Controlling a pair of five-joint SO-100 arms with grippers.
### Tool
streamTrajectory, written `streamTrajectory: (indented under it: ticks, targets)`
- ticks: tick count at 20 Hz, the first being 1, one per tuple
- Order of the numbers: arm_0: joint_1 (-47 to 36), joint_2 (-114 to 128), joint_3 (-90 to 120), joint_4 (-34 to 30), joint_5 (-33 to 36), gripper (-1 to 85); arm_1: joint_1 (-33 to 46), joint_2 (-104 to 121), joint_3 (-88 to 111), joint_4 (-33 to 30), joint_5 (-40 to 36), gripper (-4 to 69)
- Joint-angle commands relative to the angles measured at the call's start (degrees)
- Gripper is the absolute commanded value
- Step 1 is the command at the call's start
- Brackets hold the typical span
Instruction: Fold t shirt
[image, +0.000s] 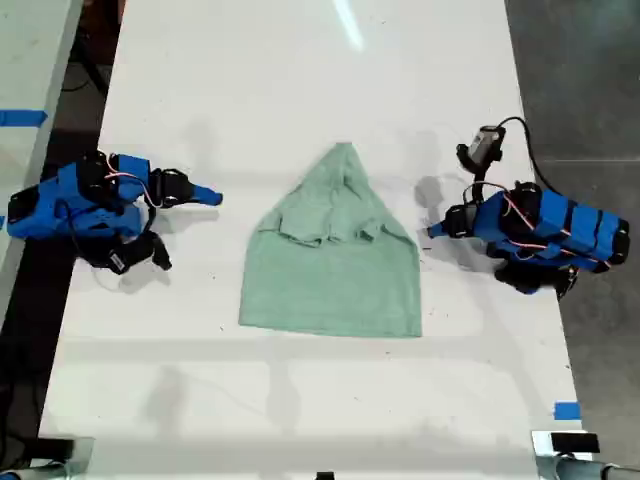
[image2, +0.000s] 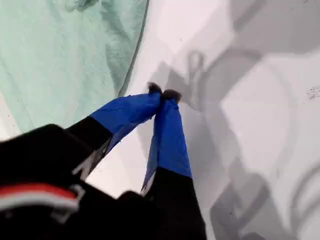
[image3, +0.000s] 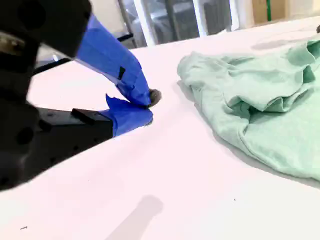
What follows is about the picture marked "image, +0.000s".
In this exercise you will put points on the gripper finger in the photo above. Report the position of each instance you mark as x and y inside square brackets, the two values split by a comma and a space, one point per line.
[205, 190]
[205, 201]
[441, 227]
[441, 234]

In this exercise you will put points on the pale green T-shirt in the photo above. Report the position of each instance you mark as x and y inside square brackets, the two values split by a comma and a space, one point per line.
[330, 280]

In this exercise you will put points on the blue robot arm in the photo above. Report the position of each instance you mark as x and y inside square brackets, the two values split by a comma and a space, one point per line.
[565, 225]
[45, 210]

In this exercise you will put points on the long blue tape strip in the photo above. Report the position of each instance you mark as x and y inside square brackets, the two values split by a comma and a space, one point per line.
[22, 117]

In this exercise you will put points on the pale side table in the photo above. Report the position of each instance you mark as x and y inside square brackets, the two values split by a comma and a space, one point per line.
[30, 55]

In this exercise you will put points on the square blue tape piece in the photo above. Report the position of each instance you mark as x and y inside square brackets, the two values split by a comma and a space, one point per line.
[567, 411]

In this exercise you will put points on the small black box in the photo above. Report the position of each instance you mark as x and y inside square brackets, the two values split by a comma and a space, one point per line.
[56, 447]
[575, 443]

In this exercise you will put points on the small black edge clip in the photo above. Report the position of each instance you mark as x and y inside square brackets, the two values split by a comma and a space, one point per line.
[325, 475]

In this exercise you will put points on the metal table clamp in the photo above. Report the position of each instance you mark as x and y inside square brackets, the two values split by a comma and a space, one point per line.
[75, 467]
[575, 467]

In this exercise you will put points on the curved black camera stalk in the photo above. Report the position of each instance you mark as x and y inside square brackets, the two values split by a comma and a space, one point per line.
[477, 182]

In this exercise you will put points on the short black camera stalk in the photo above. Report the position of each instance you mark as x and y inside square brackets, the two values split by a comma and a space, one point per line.
[161, 252]

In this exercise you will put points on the grey-topped black camera box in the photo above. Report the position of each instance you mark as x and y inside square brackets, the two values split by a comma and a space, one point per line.
[482, 145]

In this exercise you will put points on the black labelled camera box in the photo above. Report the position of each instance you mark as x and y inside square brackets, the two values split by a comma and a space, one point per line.
[125, 259]

